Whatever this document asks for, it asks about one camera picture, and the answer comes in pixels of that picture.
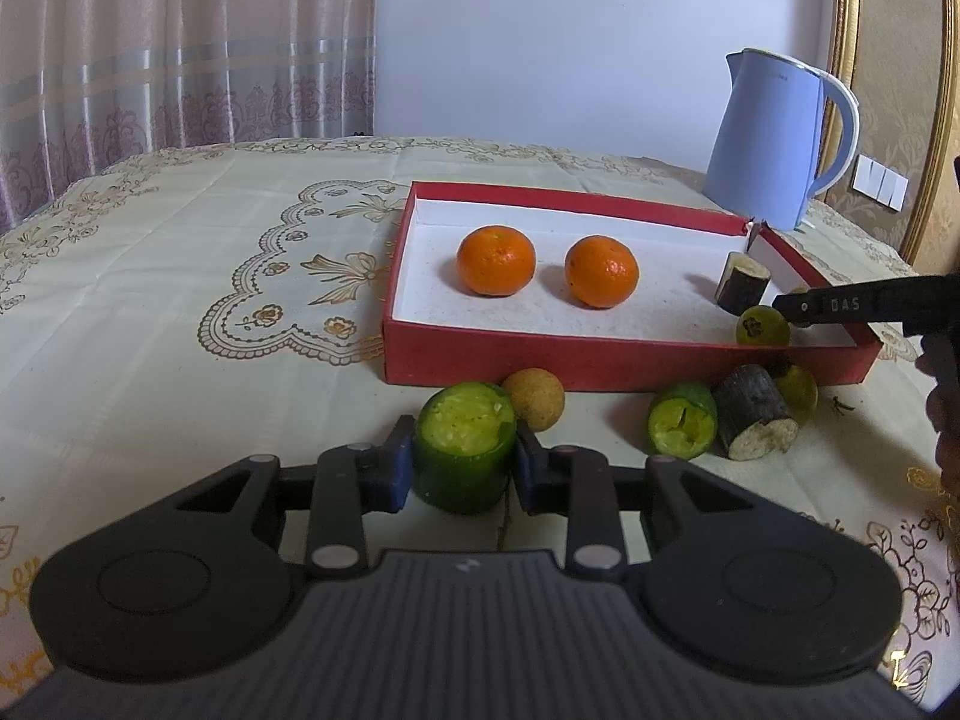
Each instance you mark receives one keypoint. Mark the red cardboard box tray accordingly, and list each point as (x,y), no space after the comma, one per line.
(600,360)

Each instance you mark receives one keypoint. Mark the dark sugarcane piece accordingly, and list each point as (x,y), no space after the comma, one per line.
(742,285)
(754,409)

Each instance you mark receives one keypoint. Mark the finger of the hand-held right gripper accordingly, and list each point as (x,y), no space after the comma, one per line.
(862,305)

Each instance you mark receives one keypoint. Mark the light blue electric kettle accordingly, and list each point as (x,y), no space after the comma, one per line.
(765,135)

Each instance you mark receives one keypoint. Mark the orange mandarin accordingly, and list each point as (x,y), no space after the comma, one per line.
(600,270)
(496,259)

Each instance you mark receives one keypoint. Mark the small fruit stem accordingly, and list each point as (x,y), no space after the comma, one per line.
(841,405)

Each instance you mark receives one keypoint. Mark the white wall light switch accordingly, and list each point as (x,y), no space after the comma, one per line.
(881,181)

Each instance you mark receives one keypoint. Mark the pink patterned curtain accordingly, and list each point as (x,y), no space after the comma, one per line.
(165,67)

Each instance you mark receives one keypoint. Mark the gold framed wall panel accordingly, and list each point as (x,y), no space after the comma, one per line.
(892,52)

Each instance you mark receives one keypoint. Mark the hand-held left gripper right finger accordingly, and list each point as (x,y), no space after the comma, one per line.
(526,472)

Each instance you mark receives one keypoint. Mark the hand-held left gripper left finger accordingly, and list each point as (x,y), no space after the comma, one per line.
(401,465)

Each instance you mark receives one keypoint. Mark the large green cucumber piece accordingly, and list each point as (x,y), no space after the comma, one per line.
(465,457)

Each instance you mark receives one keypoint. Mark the green cucumber piece cracked end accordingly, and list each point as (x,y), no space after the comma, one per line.
(682,420)

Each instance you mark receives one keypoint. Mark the round green fruit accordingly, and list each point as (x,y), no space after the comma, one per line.
(759,328)
(801,390)

